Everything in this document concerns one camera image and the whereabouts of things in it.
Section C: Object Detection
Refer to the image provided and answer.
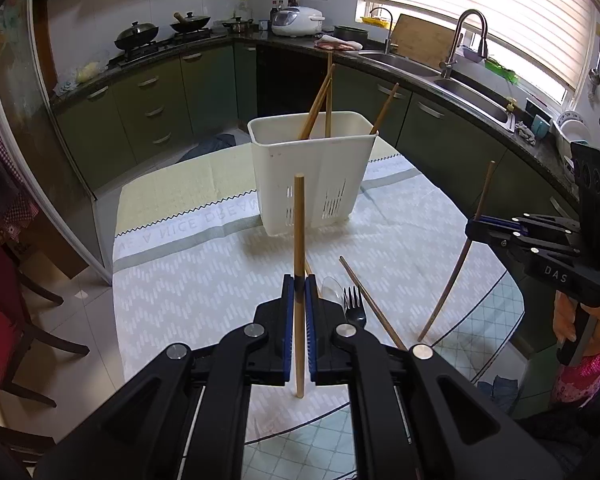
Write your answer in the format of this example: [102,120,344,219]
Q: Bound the patterned grey green tablecloth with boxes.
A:
[112,137,526,480]

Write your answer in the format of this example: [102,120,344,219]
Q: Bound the black gas stove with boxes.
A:
[107,27,216,69]

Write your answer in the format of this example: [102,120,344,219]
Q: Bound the pink dish cloth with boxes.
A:
[313,34,364,52]

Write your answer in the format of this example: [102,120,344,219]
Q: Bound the white plastic utensil holder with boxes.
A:
[247,110,380,238]

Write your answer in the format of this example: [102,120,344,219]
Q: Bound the clear plastic spoon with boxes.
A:
[321,275,346,306]

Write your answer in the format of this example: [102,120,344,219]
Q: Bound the dish rack with plates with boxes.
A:
[552,109,594,161]

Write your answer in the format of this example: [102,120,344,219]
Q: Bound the tall steel kitchen faucet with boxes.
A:
[438,8,490,79]

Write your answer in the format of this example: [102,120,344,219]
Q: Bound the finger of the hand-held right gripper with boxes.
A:
[464,221,584,262]
[472,213,582,235]

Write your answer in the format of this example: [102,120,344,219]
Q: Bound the person's right forearm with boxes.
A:
[552,331,600,404]

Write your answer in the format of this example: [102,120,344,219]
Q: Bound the black wok with lid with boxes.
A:
[113,20,160,51]

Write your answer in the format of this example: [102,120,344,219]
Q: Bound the checkered apron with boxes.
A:
[0,87,41,242]

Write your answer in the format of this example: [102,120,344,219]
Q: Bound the green plastic basket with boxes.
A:
[484,57,519,86]

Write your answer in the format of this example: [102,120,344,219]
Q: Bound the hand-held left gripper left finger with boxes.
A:
[35,272,298,480]

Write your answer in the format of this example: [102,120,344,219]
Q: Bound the grey rag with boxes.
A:
[514,120,537,146]

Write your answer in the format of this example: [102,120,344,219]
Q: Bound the white rice cooker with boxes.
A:
[271,6,325,38]

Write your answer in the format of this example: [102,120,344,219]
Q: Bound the wooden cutting board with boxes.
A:
[387,13,464,67]

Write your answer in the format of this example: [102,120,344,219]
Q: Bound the black built-in oven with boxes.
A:
[256,44,331,121]

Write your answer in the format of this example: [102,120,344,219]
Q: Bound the dark wooden chair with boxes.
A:
[0,209,91,412]

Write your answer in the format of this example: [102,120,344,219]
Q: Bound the black plastic fork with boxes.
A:
[342,285,367,329]

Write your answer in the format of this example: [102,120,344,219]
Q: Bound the dark round pot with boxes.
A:
[333,24,370,44]

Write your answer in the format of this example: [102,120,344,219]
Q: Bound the small steel faucet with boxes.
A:
[368,7,396,54]

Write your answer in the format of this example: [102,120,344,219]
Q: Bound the teal cup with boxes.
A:
[529,113,551,140]

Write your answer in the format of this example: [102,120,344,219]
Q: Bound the black wok with wooden handle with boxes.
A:
[169,11,212,36]

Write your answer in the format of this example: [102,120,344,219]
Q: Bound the steel double sink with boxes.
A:
[362,49,519,134]

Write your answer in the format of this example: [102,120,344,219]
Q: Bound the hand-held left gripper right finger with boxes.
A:
[305,275,567,480]

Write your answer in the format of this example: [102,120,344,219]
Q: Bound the small black cooking pot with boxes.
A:
[222,16,254,35]

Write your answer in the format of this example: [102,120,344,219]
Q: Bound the dark sauce bottles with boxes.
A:
[269,0,301,21]

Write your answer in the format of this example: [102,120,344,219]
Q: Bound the white window blind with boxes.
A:
[364,0,599,94]

